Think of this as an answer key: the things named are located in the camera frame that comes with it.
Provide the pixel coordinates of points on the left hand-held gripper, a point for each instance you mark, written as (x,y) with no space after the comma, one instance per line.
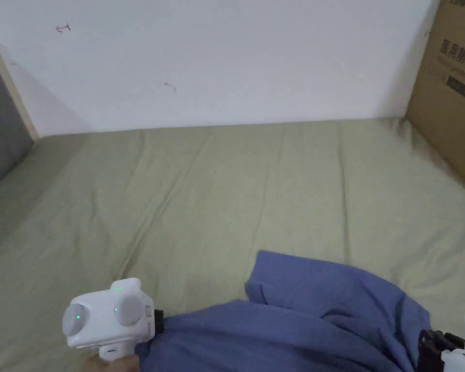
(100,316)

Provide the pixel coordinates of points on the blue shirt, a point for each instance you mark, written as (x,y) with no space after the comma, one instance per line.
(286,325)

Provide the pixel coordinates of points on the person's left hand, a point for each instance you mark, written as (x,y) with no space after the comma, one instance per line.
(112,365)

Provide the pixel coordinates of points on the bed with pale green sheet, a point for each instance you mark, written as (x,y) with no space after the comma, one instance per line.
(201,193)

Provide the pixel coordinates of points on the grey padded headboard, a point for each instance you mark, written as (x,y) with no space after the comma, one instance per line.
(0,128)

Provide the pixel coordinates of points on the brown cardboard carton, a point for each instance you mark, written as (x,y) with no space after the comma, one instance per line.
(449,85)

